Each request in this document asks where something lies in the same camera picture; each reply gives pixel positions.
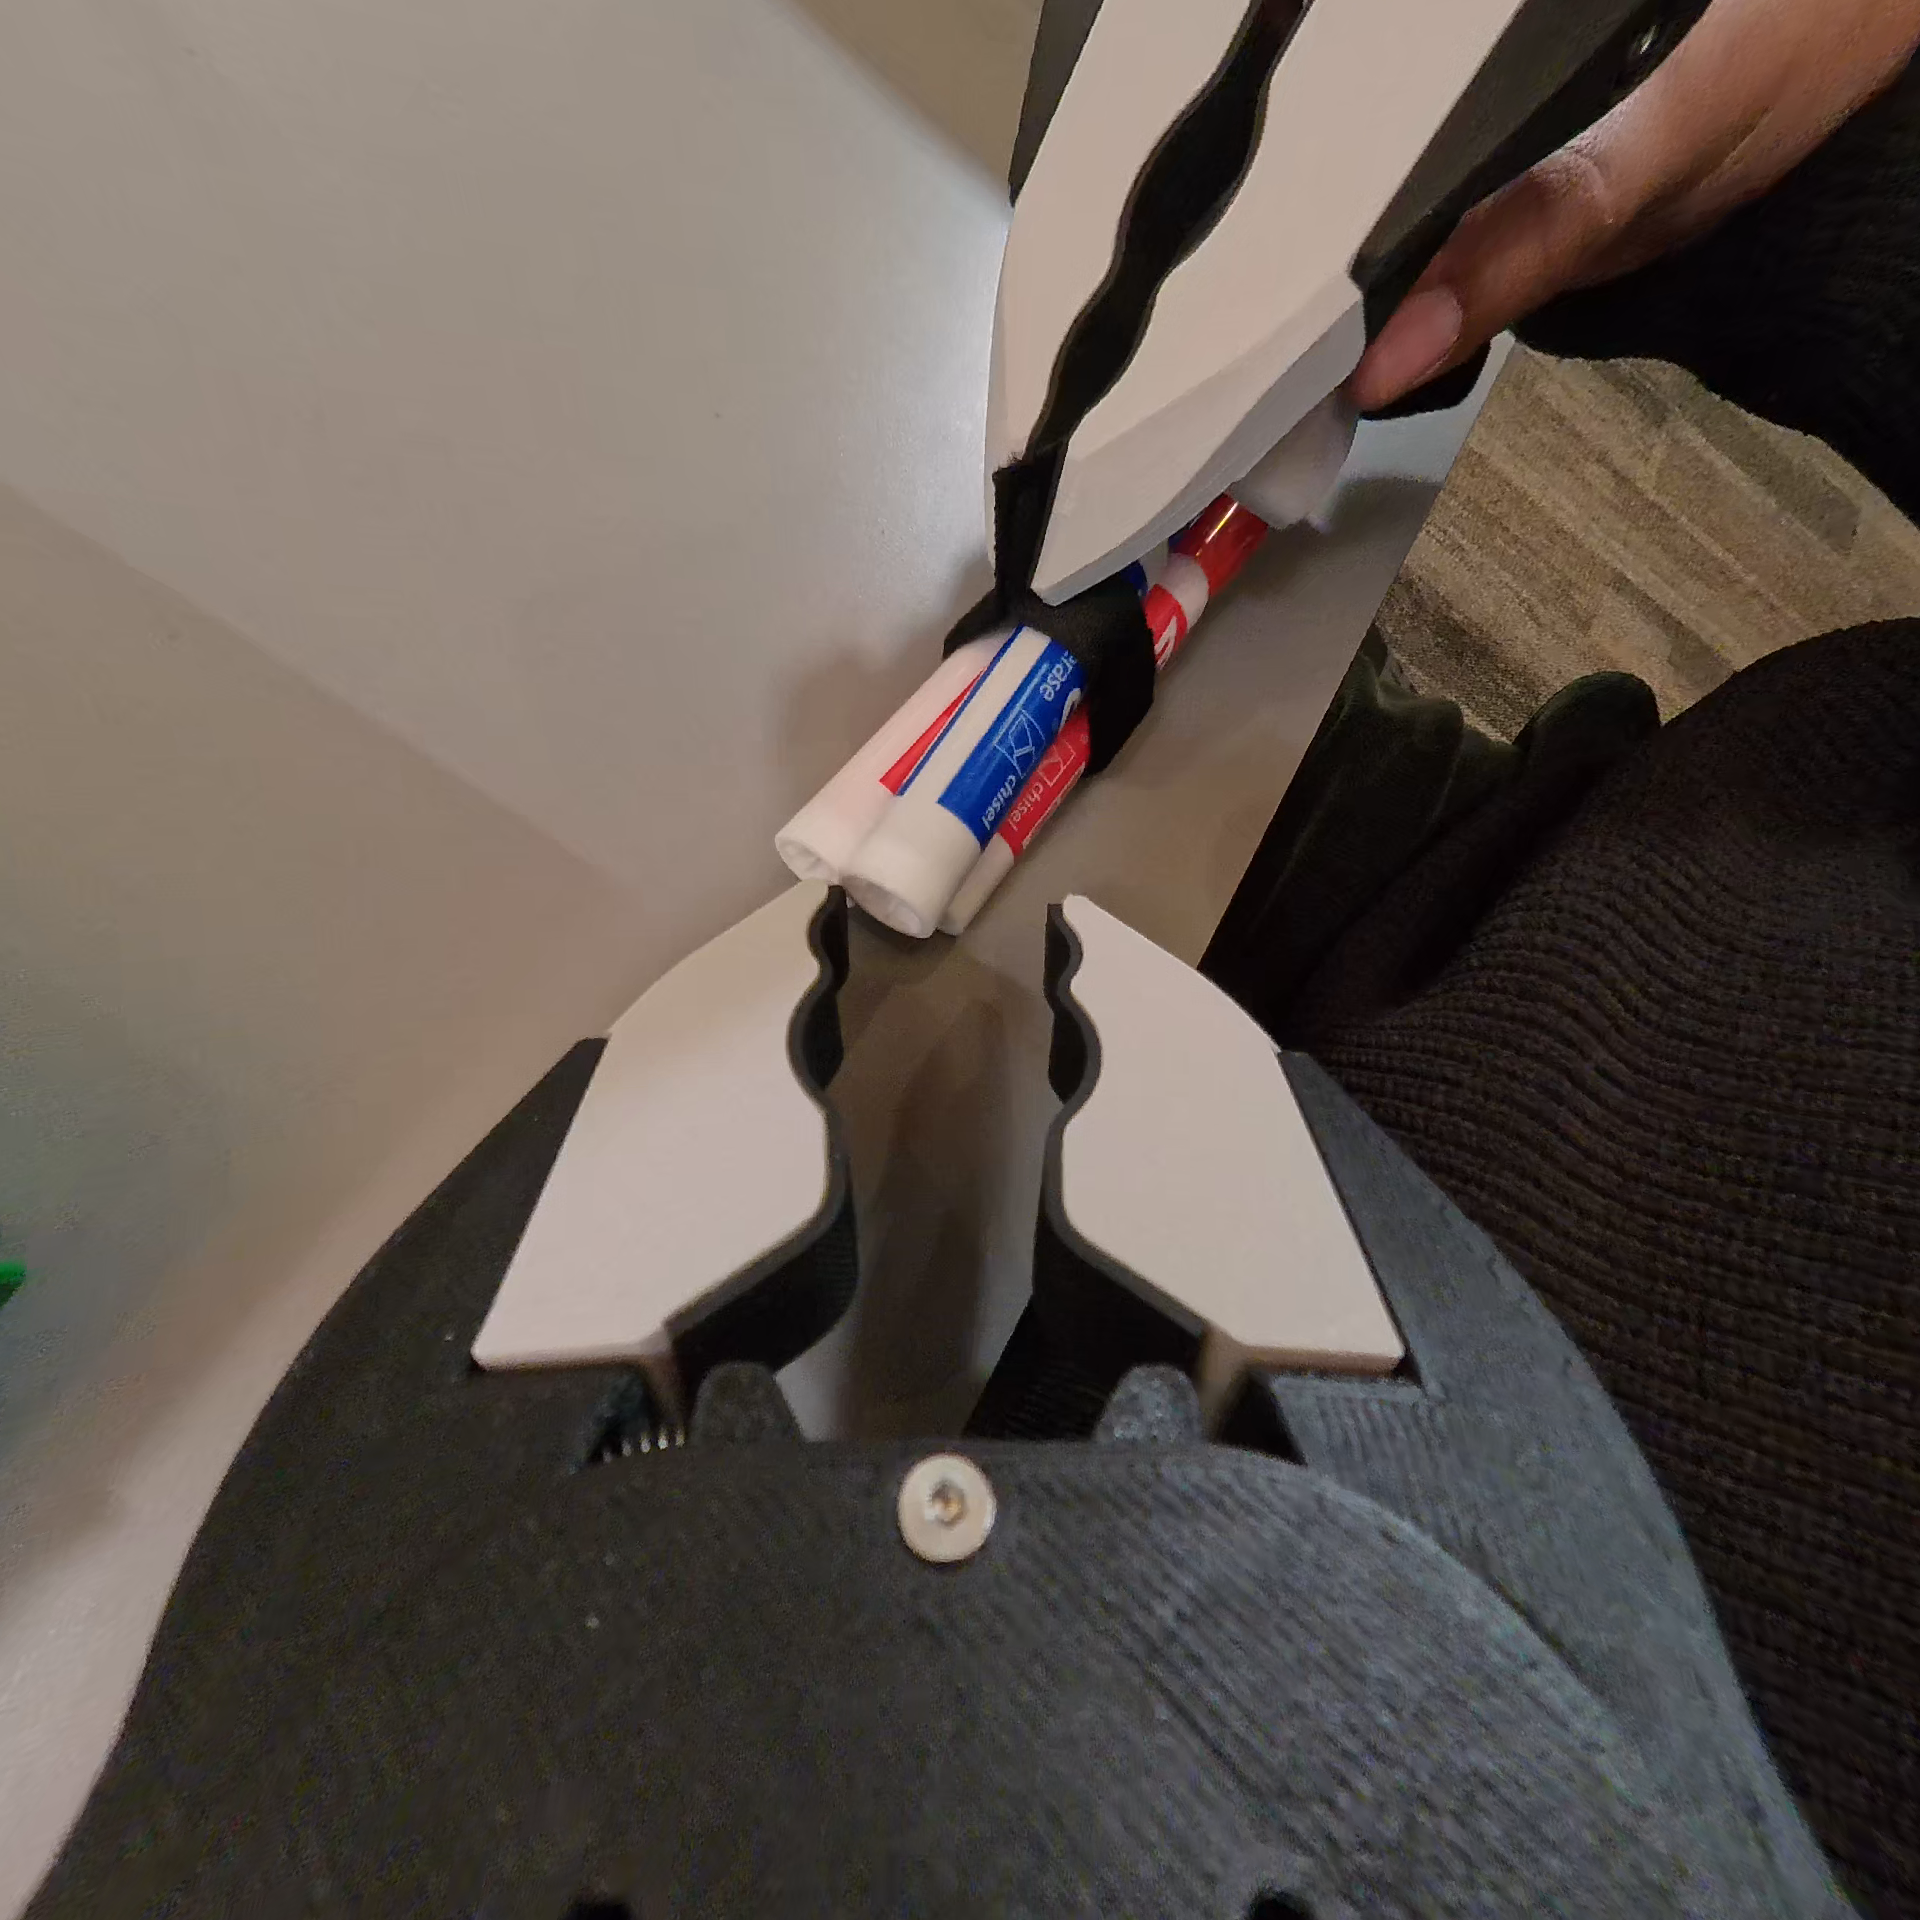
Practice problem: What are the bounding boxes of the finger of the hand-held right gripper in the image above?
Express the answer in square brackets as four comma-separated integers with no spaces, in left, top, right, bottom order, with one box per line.
[1041,0,1537,602]
[988,0,1305,482]

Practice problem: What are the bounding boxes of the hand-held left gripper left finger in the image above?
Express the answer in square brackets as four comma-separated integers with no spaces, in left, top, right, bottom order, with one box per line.
[469,886,863,1421]

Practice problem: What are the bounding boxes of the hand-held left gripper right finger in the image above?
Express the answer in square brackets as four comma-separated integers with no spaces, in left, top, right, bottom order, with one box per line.
[1036,897,1408,1443]

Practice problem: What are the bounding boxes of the red dry-erase marker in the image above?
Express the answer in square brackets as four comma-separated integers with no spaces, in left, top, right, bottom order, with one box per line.
[775,631,999,889]
[943,496,1277,935]

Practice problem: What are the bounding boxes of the black strap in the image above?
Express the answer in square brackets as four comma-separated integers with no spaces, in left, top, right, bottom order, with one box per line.
[943,458,1156,777]

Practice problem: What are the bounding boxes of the blue dry-erase marker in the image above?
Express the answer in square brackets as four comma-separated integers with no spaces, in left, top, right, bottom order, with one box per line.
[843,627,1093,943]

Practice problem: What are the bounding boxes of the person's right hand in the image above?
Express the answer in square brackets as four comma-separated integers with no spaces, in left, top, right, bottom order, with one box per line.
[1343,0,1920,414]

